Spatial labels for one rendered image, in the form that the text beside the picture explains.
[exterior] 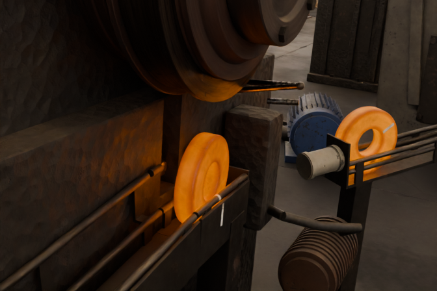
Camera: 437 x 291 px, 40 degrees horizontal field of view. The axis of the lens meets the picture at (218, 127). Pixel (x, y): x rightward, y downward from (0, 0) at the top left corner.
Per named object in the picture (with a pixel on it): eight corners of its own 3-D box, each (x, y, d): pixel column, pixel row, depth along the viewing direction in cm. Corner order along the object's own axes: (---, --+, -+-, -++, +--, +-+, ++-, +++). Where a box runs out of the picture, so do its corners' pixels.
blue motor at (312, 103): (283, 171, 306) (291, 107, 296) (283, 137, 360) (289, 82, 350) (344, 177, 304) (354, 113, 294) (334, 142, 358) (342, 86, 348)
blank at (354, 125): (348, 182, 139) (357, 188, 136) (322, 134, 131) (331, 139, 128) (397, 141, 141) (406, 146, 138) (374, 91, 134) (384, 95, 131)
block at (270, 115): (212, 221, 123) (220, 109, 116) (227, 206, 130) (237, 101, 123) (259, 234, 119) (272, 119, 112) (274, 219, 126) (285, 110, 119)
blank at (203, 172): (173, 151, 89) (194, 155, 88) (214, 119, 103) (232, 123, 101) (171, 240, 95) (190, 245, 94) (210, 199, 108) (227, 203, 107)
